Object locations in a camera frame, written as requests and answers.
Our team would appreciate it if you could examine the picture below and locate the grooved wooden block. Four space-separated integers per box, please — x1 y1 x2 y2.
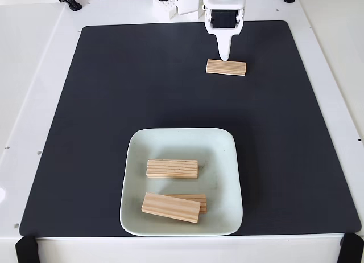
146 159 199 180
164 193 208 214
205 59 247 77

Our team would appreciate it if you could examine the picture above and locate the wooden block numbered two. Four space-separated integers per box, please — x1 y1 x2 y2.
141 192 202 224

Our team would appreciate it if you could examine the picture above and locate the pale green square plate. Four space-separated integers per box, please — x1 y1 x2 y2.
119 127 244 237

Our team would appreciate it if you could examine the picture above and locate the black rubber table mat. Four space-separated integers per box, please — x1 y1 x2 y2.
19 20 362 237

